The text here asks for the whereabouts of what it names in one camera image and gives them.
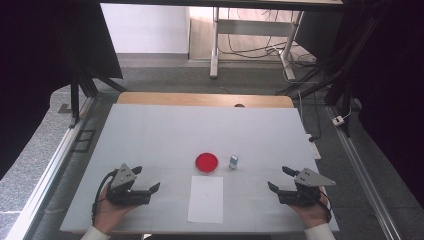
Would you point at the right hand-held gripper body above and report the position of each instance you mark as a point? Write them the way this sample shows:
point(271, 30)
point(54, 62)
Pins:
point(300, 197)

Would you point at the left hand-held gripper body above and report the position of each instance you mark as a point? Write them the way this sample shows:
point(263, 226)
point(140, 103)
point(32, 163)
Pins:
point(128, 196)

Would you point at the white paper sheet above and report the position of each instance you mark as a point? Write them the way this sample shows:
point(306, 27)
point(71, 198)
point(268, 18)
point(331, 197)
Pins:
point(205, 200)

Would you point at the round red ink pad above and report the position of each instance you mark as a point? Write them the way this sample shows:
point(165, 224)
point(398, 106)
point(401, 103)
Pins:
point(206, 162)

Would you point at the person's right hand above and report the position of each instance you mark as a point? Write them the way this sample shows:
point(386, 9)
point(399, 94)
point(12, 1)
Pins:
point(315, 215)

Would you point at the person's left hand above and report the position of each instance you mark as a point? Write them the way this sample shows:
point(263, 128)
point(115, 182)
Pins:
point(106, 216)

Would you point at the white table cover board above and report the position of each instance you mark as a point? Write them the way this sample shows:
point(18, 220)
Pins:
point(166, 133)

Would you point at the white plug adapter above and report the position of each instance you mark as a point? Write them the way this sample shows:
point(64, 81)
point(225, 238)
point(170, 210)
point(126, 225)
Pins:
point(338, 120)

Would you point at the black metal stand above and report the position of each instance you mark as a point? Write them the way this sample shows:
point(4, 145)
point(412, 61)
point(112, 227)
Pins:
point(336, 90)
point(75, 100)

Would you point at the wooden table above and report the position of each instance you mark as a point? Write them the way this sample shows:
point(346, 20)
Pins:
point(200, 99)

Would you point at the black curtain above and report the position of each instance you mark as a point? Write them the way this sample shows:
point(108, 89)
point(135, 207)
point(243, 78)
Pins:
point(393, 100)
point(26, 66)

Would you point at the aluminium floor rail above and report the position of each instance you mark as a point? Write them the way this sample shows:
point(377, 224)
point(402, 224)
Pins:
point(46, 180)
point(363, 186)

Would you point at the white desk frame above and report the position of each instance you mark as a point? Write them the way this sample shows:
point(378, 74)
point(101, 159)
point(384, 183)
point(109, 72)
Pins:
point(253, 27)

